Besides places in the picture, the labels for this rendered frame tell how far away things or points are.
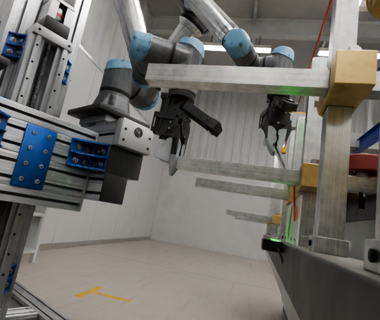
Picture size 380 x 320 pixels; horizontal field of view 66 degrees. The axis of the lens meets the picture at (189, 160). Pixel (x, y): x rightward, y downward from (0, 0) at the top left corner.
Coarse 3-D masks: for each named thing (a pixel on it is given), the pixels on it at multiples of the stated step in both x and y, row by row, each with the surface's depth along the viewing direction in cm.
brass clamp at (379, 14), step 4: (368, 0) 27; (372, 0) 26; (376, 0) 25; (368, 4) 28; (372, 4) 26; (376, 4) 25; (368, 8) 28; (372, 8) 27; (376, 8) 26; (372, 12) 28; (376, 12) 27; (376, 16) 27
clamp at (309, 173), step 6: (300, 168) 65; (306, 168) 61; (312, 168) 61; (318, 168) 61; (300, 174) 64; (306, 174) 61; (312, 174) 61; (300, 180) 63; (306, 180) 61; (312, 180) 60; (300, 186) 62; (306, 186) 60; (312, 186) 60; (312, 192) 67
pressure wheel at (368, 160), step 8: (352, 160) 62; (360, 160) 60; (368, 160) 60; (376, 160) 60; (352, 168) 61; (360, 168) 60; (368, 168) 59; (376, 168) 59; (360, 176) 62; (368, 176) 62; (376, 176) 63; (360, 192) 62; (360, 200) 62; (360, 208) 61
